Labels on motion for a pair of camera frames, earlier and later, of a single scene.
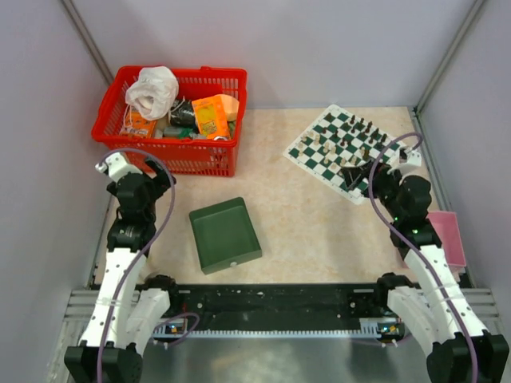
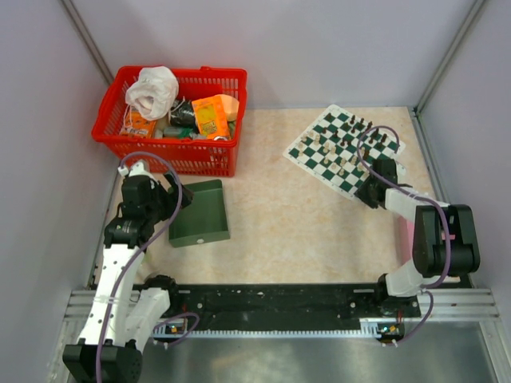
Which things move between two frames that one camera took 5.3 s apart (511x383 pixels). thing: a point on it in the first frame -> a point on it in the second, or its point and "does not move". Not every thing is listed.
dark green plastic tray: x=224 y=235 -> x=204 y=219
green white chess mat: x=336 y=140 does not move
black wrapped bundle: x=182 y=113 does not move
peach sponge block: x=231 y=104 does not move
